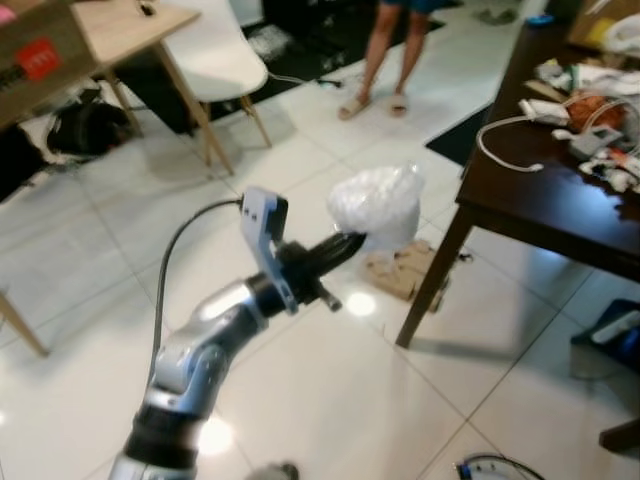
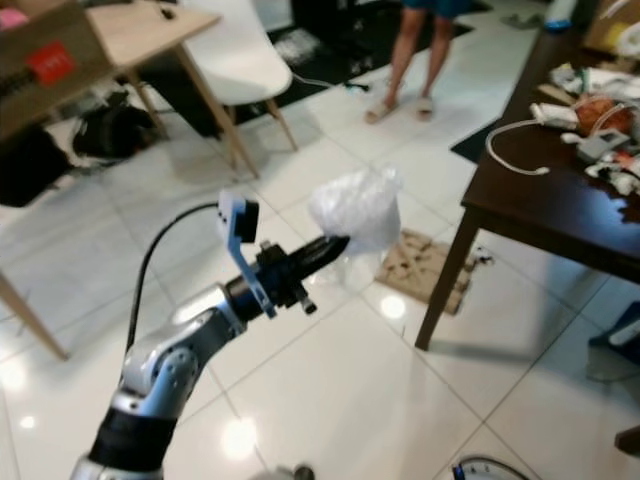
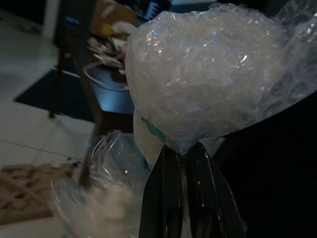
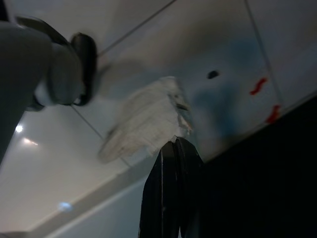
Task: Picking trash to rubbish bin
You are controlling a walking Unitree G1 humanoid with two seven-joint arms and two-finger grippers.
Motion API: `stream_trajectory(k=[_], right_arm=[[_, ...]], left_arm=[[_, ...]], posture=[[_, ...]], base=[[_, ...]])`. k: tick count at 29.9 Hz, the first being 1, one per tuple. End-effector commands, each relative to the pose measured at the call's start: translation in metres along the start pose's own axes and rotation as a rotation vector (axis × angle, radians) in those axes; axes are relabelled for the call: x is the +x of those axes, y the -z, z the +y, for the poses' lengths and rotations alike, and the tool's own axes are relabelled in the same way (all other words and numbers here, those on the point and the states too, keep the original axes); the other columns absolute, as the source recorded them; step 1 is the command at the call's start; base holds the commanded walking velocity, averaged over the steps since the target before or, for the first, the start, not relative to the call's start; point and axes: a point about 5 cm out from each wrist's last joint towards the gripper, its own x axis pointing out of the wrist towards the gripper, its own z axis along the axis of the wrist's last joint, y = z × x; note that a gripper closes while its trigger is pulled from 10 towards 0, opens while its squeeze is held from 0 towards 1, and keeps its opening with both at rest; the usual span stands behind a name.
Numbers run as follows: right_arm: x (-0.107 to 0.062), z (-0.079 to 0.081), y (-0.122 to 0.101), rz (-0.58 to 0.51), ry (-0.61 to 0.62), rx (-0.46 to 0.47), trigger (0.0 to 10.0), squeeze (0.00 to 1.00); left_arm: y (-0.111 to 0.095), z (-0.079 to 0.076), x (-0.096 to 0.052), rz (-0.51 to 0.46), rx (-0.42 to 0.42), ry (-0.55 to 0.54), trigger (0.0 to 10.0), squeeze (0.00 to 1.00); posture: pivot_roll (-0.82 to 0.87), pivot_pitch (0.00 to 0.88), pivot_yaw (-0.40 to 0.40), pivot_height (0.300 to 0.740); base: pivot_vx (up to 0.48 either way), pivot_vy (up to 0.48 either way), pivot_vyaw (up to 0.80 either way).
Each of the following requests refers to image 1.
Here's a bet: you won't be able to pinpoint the small grey box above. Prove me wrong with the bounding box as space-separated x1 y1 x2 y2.
569 126 612 159

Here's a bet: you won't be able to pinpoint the dark wooden table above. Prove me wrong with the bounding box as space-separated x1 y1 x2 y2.
395 18 640 351

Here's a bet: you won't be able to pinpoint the white chair wooden legs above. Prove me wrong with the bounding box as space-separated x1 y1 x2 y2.
158 0 274 167

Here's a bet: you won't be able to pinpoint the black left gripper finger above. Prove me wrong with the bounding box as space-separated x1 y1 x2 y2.
326 240 368 279
322 233 368 263

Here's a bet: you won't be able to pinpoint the blue and white appliance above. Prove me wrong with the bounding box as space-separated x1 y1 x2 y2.
569 299 640 382

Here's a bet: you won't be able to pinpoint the orange round packet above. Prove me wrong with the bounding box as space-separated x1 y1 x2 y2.
569 94 630 134

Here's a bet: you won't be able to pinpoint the black bag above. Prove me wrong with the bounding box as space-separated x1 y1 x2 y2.
0 124 47 202

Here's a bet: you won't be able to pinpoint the white plastic bag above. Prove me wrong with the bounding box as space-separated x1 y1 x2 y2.
602 14 640 57

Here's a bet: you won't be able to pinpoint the black backpack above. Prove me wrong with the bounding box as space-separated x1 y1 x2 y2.
46 89 132 157

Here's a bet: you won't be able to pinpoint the cardboard box red label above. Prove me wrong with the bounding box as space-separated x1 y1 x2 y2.
0 0 100 128

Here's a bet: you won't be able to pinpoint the person in blue shorts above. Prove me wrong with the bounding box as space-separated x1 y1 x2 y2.
337 0 442 122

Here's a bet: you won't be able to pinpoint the small black floor mat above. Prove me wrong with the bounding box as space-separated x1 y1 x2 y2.
424 102 492 167

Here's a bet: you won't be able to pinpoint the white crumpled plastic sheet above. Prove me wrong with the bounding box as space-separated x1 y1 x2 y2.
244 24 297 62

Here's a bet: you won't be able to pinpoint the translucent plastic bag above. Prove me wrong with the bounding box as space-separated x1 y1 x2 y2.
326 164 426 254

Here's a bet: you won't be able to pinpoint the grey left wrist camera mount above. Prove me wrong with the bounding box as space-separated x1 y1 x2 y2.
239 185 300 316

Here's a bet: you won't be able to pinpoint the brown cardboard box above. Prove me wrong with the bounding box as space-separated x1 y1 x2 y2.
568 0 640 51

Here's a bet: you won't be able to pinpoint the grey slipper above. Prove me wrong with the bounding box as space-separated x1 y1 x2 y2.
474 7 520 27

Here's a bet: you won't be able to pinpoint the light wooden furniture leg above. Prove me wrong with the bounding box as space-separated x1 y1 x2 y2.
0 289 50 359

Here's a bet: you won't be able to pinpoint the light wooden table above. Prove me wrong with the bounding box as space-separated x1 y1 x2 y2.
68 0 237 177

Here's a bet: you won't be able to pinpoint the white charger adapter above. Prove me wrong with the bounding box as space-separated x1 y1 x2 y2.
519 97 572 127

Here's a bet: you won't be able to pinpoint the white charger cable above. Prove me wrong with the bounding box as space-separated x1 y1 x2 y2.
475 114 547 174

